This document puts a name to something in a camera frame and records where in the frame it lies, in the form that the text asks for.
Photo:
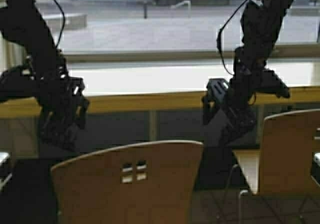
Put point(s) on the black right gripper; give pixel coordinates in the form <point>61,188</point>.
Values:
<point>240,118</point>

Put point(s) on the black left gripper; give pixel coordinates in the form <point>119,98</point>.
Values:
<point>63,111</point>

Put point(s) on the wooden chair with cutouts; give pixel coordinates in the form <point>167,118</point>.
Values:
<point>143,183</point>

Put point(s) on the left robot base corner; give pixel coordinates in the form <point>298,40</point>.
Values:
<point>5,169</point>

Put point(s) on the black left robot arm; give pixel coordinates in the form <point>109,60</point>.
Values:
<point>43,75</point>

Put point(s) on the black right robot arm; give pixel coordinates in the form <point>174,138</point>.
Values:
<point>261,23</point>

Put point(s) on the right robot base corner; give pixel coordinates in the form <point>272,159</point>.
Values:
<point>316,164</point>

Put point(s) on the long wooden counter table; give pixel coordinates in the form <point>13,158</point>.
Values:
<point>127,89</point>

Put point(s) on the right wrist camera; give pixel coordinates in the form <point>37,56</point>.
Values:
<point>271,83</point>

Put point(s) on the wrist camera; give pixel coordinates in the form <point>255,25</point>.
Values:
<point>17,83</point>
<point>271,83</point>

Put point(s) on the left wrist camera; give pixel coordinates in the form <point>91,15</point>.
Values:
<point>17,83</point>

